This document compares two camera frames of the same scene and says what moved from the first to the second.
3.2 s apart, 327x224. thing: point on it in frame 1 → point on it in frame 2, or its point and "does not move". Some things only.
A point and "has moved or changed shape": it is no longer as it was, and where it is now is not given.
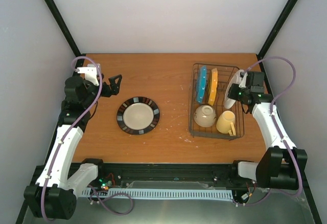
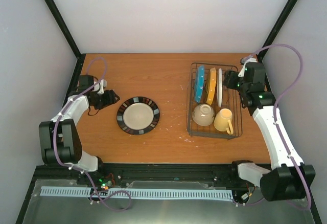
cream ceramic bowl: x=205 y=115 does not move
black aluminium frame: x=159 y=173 does not move
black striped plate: x=138 y=115 does not move
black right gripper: x=231 y=94 → x=228 y=77
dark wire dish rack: x=208 y=116 does not move
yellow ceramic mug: x=225 y=123 has moved or changed shape
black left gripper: x=114 y=89 → x=110 y=99
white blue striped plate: x=235 y=79 → x=219 y=88
